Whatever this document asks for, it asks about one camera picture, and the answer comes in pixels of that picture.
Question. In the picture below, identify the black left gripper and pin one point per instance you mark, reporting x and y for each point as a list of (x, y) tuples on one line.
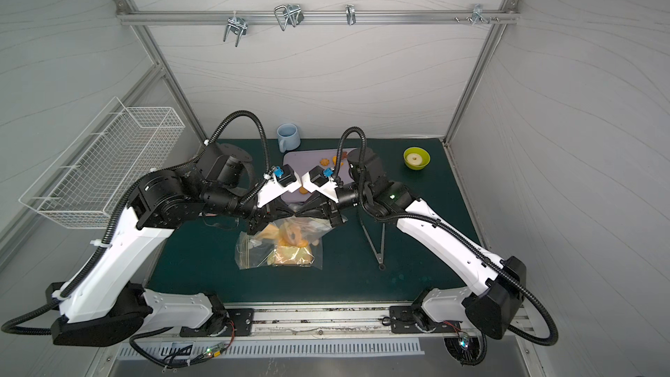
[(261, 213)]

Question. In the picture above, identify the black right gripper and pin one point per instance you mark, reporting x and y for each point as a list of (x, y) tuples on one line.
[(331, 209)]

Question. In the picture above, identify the lavender plastic tray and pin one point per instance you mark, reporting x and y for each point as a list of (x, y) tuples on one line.
[(304, 161)]

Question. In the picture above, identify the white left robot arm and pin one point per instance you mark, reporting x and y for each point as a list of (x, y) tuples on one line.
[(100, 306)]

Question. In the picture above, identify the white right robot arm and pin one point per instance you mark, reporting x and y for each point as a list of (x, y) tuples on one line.
[(494, 298)]

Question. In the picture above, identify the clear zip bag with duck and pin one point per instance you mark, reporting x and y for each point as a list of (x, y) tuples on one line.
[(252, 253)]

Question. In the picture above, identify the light blue ceramic mug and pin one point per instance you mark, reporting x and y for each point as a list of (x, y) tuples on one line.
[(288, 137)]

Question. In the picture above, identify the green plastic bowl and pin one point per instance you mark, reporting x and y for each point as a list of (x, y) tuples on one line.
[(425, 155)]

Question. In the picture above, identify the white vent strip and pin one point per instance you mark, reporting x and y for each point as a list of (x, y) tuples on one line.
[(266, 349)]

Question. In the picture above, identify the metal hook clamp left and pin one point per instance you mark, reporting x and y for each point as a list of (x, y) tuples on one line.
[(237, 28)]

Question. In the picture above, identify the metal hook clamp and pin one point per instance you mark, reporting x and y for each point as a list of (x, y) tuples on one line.
[(477, 17), (237, 28), (289, 14)]

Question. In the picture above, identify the metal hook small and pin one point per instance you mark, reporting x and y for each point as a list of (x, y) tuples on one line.
[(350, 15)]

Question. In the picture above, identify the metal hook clamp middle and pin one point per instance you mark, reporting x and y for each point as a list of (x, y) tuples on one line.
[(289, 14)]

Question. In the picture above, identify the metal hook clamp right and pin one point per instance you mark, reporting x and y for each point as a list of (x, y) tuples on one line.
[(477, 17)]

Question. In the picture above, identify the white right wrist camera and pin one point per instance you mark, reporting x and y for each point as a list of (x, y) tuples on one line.
[(321, 180)]

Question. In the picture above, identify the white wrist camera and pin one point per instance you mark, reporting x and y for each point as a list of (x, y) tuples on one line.
[(280, 181), (321, 180)]

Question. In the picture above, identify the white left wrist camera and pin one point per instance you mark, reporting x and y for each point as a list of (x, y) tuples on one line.
[(280, 181)]

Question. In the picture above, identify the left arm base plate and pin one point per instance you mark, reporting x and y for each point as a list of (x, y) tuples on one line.
[(236, 322)]

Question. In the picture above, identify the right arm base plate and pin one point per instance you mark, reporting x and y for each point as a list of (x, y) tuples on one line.
[(405, 319)]

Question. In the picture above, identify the white wire basket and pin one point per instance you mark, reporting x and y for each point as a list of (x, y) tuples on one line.
[(80, 189)]

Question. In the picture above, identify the aluminium top rail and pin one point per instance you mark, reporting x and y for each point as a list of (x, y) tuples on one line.
[(312, 17)]

